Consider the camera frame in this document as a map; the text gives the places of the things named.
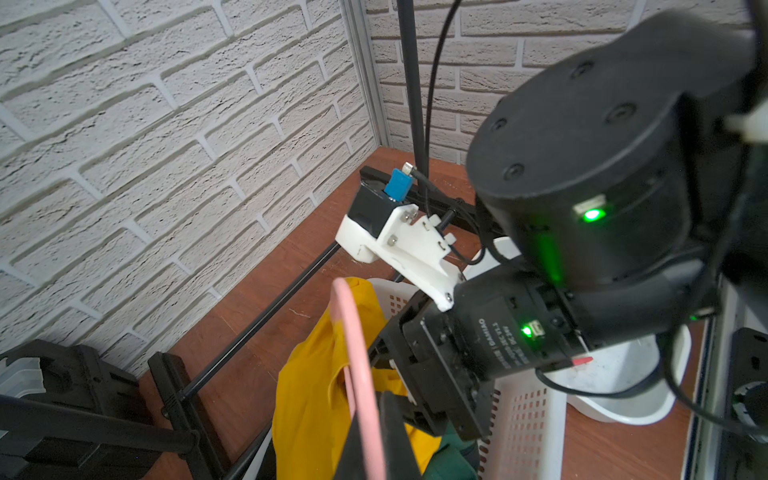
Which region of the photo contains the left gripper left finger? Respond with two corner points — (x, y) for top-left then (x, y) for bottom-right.
(333, 415), (367, 480)

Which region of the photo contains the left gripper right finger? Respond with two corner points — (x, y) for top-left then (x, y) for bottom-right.
(379, 392), (422, 480)

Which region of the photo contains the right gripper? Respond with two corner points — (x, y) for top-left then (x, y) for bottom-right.
(369, 263), (594, 440)

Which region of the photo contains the yellow t-shirt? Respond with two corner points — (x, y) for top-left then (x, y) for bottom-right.
(272, 277), (441, 479)

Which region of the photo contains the pink hanger of yellow shirt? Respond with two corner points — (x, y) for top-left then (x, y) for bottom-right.
(330, 278), (387, 480)

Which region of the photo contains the green t-shirt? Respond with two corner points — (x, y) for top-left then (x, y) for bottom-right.
(422, 423), (480, 480)

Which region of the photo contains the white perforated laundry basket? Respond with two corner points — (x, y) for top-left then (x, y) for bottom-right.
(245, 279), (566, 479)

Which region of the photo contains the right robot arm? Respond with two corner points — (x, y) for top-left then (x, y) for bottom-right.
(371, 1), (767, 440)

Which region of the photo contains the black clothes rack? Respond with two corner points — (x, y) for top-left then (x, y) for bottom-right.
(0, 0), (505, 480)

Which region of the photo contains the white plastic tray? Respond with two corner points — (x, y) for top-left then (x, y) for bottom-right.
(461, 236), (694, 427)

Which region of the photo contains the black toolbox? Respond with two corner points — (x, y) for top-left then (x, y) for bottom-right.
(0, 338), (166, 480)

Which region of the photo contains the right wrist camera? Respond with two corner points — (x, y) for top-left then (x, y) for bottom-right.
(335, 163), (461, 312)

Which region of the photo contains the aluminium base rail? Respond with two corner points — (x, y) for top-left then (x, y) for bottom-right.
(680, 281), (767, 479)

